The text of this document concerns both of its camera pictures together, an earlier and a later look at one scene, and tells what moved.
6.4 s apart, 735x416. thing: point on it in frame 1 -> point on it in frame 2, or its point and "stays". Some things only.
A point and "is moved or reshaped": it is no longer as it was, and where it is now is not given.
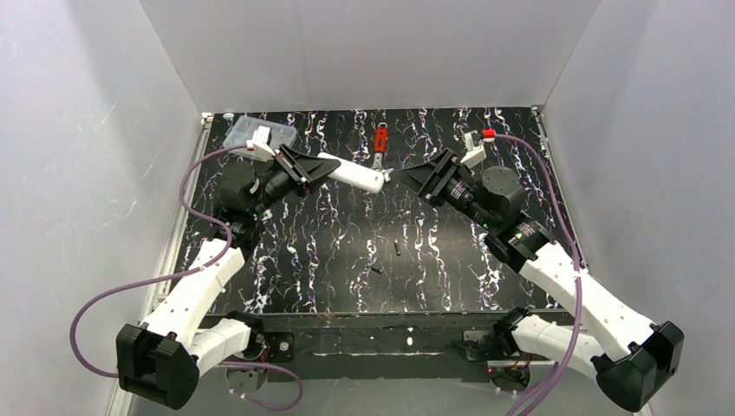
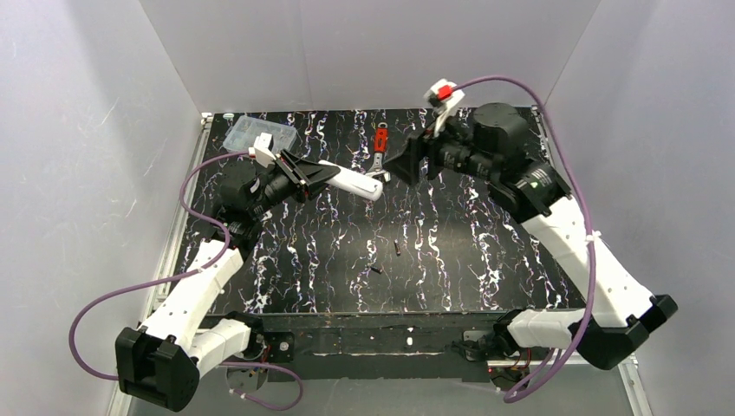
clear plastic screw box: (243, 127) stays
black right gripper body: (438, 178) -> (427, 158)
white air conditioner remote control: (355, 176) is moved or reshaped
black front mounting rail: (419, 346) stays
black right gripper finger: (432, 165) -> (420, 142)
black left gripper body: (292, 171) stays
